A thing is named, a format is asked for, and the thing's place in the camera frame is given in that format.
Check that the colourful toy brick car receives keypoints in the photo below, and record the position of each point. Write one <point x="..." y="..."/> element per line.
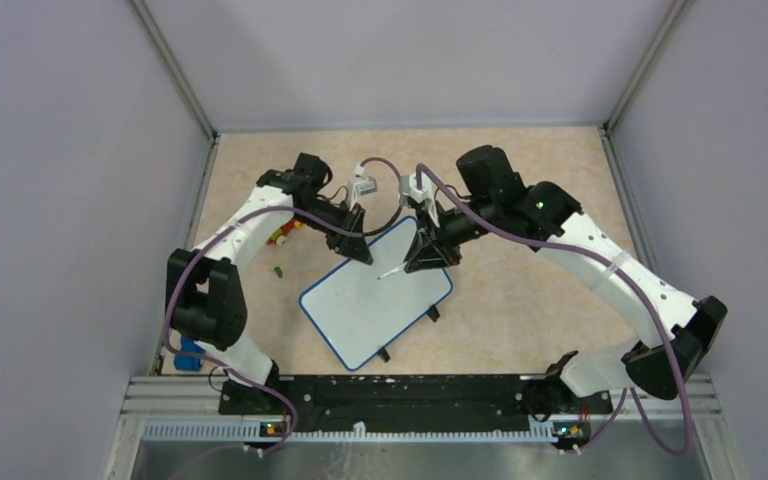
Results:
<point x="279" y="237"/>

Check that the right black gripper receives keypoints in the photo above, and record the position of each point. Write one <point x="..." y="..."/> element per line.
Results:
<point x="443" y="252"/>

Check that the blue-framed whiteboard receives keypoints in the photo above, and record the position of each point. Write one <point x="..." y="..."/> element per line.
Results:
<point x="357" y="315"/>

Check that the white cable duct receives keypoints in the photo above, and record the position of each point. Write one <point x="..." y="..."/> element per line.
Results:
<point x="255" y="432"/>

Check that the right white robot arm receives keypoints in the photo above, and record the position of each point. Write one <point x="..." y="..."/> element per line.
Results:
<point x="674" y="330"/>

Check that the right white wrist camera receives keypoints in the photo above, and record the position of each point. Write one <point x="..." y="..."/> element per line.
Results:
<point x="418" y="191"/>

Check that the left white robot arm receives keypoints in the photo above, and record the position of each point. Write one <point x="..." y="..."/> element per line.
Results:
<point x="205" y="299"/>

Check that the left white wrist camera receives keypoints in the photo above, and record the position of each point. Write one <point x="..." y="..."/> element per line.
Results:
<point x="360" y="186"/>

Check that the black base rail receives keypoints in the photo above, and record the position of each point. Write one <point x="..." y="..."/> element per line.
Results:
<point x="481" y="403"/>

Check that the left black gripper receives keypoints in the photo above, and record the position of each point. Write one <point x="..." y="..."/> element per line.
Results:
<point x="350" y="246"/>

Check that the green whiteboard marker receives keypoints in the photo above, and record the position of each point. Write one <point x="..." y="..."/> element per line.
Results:
<point x="393" y="271"/>

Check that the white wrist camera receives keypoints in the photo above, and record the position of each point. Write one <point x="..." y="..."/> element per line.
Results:
<point x="360" y="186"/>
<point x="418" y="191"/>

